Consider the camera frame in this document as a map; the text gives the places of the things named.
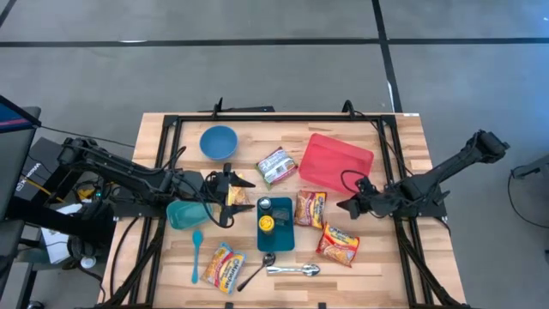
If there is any yellow cable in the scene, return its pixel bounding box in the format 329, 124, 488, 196
27, 178, 66, 203

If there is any black floor cable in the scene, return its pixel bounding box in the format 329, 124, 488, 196
507, 162, 549, 229

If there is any blue round bowl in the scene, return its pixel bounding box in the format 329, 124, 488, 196
199, 124, 238, 161

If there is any teal plastic spoon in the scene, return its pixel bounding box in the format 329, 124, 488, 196
190, 230, 204, 285

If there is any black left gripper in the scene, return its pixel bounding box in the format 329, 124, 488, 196
201, 161, 256, 227

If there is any green-edged shrimp ramen packet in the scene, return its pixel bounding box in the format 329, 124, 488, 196
255, 146, 299, 190

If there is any red plastic bin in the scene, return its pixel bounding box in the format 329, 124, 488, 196
298, 132, 375, 197

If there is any bright red ramen packet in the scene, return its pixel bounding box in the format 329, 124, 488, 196
316, 221, 361, 268

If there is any blue-edged ramen packet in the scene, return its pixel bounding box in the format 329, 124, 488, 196
200, 242, 248, 295

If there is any silver metal spoon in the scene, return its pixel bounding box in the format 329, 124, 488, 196
265, 263, 322, 277

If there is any dark red ramen packet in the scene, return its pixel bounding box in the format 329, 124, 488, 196
293, 190, 328, 230

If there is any blue rectangular plastic bin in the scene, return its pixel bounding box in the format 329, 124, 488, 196
256, 197, 296, 252

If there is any white paper sheet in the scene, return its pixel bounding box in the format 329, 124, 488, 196
41, 203, 83, 264

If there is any yellow ramen packet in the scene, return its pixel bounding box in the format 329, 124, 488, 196
226, 173, 251, 207

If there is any black cardboard box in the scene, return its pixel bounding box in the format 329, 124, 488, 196
15, 136, 83, 203

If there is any teal plastic bin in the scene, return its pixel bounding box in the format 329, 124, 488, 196
166, 199, 214, 231

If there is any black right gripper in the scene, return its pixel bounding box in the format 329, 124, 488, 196
336, 175, 389, 221

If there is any yellow-lid seasoning jar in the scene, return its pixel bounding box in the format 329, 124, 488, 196
258, 215, 276, 236

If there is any dark computer monitor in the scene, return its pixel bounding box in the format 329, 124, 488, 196
0, 94, 43, 222

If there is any black aluminium table frame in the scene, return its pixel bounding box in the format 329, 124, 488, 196
97, 97, 473, 309

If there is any black spoon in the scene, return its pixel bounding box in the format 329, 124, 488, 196
236, 252, 277, 293

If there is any dark green spice tin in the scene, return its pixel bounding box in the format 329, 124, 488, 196
272, 208, 291, 227

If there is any thin black cable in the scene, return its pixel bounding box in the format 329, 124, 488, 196
40, 124, 135, 149

